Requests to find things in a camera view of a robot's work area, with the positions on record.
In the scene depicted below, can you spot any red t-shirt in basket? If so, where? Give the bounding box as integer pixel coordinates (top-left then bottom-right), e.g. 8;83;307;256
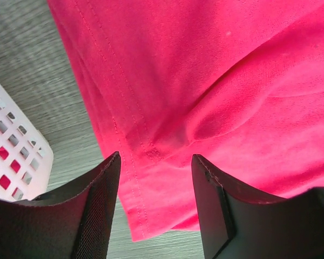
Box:
0;147;21;190

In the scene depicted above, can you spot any white plastic laundry basket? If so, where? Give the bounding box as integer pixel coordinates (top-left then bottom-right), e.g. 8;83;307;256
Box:
0;84;53;202

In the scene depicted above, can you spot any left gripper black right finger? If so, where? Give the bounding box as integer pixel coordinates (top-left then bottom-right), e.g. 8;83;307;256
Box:
191;154;324;258

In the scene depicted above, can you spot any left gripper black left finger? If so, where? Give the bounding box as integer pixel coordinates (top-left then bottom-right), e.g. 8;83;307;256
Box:
0;152;121;258

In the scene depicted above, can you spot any pink red t-shirt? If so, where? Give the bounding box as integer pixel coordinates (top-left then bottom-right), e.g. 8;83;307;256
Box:
48;1;324;242

